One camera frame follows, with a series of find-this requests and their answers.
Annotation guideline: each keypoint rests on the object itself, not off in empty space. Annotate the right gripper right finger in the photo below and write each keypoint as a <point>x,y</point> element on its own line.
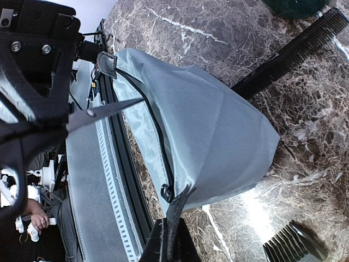
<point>184,248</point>

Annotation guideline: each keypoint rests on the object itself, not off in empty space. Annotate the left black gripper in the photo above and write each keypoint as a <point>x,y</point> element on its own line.
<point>38,47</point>

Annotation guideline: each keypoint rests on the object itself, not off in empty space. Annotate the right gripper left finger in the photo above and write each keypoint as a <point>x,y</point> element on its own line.
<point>156,249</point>

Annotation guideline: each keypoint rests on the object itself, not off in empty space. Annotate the long black-handled scissors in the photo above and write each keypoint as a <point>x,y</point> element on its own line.
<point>20,142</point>

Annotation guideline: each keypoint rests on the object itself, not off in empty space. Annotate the black clipper guard comb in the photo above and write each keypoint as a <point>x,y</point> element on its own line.
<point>295,242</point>

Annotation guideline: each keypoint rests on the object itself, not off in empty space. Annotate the grey zipper pouch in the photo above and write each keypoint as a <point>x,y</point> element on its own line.
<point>192,130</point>

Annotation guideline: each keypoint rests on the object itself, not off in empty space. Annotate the dark green mug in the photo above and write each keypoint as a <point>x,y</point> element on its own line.
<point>295,9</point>

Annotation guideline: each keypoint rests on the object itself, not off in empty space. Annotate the white slotted cable duct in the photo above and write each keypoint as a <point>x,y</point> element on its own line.
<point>120,210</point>

